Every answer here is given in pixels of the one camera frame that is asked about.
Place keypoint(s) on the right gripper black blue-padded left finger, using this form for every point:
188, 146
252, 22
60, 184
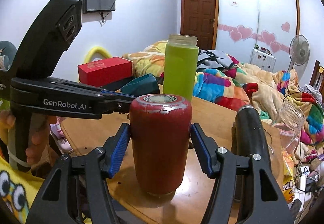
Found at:
58, 199

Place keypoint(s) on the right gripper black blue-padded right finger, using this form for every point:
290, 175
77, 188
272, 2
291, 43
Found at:
263, 201

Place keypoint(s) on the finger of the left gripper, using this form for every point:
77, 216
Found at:
96, 87
116, 102

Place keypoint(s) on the red thermos cup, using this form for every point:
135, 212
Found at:
160, 132

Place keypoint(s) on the person's hand holding gripper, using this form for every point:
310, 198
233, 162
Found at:
38, 140

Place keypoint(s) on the red rectangular box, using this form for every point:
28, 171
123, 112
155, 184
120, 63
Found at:
105, 71

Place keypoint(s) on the yellow foam tube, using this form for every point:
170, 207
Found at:
97, 52

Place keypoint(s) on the dark teal pouch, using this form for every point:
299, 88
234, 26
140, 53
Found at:
142, 85

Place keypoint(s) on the yellow cartoon blanket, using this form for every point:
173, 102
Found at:
19, 189

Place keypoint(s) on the black thermos bottle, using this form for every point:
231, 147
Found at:
249, 139

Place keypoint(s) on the clear glass jar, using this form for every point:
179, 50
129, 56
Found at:
289, 121

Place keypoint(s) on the green bottle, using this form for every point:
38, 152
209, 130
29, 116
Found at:
181, 57

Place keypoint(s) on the grey black garment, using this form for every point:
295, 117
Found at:
214, 59

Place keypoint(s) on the brown wooden door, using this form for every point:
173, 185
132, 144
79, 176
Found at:
198, 19

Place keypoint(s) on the colourful patchwork blanket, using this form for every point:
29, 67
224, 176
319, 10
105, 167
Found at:
266, 92

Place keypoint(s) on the wooden bed headboard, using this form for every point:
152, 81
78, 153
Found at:
317, 78

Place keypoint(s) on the white suitcase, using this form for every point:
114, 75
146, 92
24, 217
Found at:
263, 60

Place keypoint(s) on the standing electric fan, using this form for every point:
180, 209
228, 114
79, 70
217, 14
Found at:
299, 51

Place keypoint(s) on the frosted sliding wardrobe doors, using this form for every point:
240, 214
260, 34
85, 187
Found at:
242, 24

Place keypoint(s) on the small wall monitor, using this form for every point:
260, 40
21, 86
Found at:
90, 6

